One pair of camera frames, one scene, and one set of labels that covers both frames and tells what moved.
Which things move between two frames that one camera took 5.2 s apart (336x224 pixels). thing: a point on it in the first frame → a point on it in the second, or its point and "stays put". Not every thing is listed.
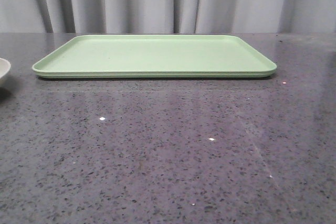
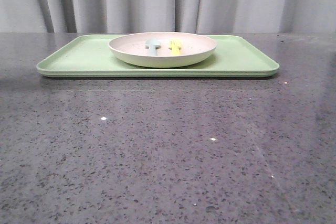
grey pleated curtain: [167, 2] stays put
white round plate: [5, 66] → [132, 49]
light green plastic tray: [155, 56] stays put
